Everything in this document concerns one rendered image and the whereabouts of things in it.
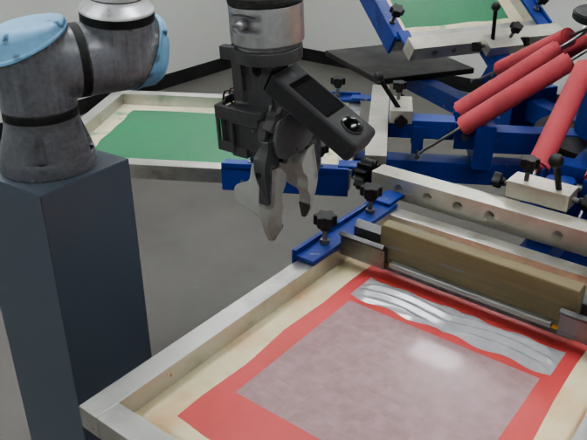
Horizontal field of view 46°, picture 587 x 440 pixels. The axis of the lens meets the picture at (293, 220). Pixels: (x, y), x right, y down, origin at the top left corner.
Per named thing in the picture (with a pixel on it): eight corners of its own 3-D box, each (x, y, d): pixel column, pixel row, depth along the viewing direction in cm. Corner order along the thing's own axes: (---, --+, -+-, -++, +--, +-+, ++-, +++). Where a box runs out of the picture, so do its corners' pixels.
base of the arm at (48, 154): (-19, 168, 112) (-33, 109, 108) (56, 140, 123) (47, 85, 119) (41, 190, 105) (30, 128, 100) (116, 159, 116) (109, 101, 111)
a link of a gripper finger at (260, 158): (273, 196, 77) (281, 120, 75) (286, 201, 76) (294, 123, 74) (247, 204, 74) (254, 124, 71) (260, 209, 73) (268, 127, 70)
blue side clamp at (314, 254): (313, 290, 128) (314, 257, 125) (291, 281, 130) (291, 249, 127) (396, 229, 149) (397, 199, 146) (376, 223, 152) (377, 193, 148)
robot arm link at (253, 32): (318, -4, 69) (268, 15, 64) (319, 42, 72) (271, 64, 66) (258, -11, 73) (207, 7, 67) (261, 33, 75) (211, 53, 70)
